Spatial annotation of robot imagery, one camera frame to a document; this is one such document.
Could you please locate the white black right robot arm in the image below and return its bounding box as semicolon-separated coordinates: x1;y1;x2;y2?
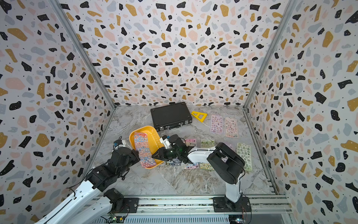
152;134;246;203

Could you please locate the holographic sticker sheet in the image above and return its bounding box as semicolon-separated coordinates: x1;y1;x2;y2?
166;159;181;167

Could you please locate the purple pink sticker sheet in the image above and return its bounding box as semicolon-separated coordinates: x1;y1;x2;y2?
225;143;235;152

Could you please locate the yellow storage tray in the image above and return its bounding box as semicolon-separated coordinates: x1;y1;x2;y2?
129;126;164;169

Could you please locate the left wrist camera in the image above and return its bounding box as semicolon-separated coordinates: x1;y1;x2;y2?
113;139;127;150

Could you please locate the pale green sticker sheet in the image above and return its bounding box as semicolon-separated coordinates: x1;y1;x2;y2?
236;143;253;171

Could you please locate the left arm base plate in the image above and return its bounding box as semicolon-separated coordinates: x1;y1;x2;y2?
111;197;139;214

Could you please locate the blue pink sticker sheet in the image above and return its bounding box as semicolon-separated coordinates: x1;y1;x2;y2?
134;133;157;168

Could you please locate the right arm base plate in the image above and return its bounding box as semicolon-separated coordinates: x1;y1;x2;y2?
213;196;252;212

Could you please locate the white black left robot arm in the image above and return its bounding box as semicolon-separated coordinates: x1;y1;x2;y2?
37;145;140;224

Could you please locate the black briefcase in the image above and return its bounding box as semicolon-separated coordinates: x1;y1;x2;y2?
150;102;193;132

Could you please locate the yellow triangle ruler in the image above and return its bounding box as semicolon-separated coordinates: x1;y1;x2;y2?
191;111;208;123

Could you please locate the green animal sticker sheet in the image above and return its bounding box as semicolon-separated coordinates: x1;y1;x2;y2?
200;140;216;170

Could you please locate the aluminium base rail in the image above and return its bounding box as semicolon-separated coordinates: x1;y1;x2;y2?
54;194;294;224

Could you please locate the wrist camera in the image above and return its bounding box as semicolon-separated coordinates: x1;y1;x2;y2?
113;139;127;150
159;135;172;149

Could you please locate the pink cat sticker sheet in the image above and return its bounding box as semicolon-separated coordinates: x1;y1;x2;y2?
184;139;200;169

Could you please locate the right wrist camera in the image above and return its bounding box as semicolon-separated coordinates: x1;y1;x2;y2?
159;135;172;149

